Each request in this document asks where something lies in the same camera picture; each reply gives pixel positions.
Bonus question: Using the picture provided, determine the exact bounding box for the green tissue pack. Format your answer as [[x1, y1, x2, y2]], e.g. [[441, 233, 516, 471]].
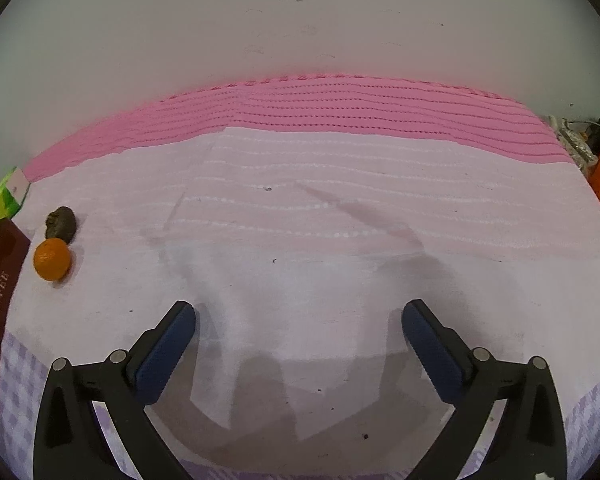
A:
[[0, 166, 32, 233]]

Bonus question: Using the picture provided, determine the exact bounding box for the crumpled clear wrapper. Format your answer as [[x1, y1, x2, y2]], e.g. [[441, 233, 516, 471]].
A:
[[547, 116, 596, 167]]

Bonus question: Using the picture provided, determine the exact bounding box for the orange mandarin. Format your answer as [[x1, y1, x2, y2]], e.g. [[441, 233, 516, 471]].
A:
[[33, 238, 73, 281]]

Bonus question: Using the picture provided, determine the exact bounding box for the maroon and gold tin tray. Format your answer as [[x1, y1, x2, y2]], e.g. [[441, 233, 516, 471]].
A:
[[0, 220, 32, 415]]

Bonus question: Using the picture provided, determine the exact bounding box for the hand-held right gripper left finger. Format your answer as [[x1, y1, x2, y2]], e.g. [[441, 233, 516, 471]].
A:
[[32, 300, 197, 480]]

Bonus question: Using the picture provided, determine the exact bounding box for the dark wrinkled passion fruit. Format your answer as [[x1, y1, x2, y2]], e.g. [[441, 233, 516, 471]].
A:
[[45, 206, 77, 241]]

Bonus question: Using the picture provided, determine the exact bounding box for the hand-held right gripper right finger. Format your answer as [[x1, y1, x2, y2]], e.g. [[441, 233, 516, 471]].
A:
[[401, 299, 568, 480]]

